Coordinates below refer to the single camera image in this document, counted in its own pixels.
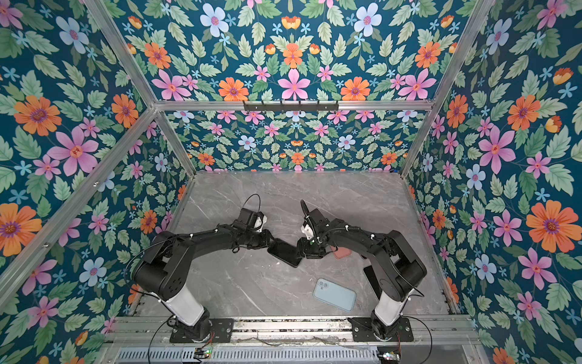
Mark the white vented cable duct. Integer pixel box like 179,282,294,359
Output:
112,347,380,363

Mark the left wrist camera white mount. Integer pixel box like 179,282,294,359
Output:
253,214,267,233

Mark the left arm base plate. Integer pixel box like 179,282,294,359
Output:
168,318,234,344

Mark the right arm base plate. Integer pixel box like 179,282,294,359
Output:
347,317,414,343

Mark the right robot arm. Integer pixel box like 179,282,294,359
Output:
296,200,427,341

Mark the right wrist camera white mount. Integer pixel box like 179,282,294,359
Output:
301,222,315,241

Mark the pink phone case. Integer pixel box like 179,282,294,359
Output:
333,247,352,259

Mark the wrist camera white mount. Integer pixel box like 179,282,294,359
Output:
253,214,267,233
301,222,315,241

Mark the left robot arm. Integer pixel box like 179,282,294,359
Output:
131,209,277,342

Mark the black hook rail bracket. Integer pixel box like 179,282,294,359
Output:
243,101,340,112

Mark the aluminium front rail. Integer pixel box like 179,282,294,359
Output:
105,315,481,346

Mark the black smartphone near right base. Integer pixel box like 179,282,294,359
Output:
363,265,382,299

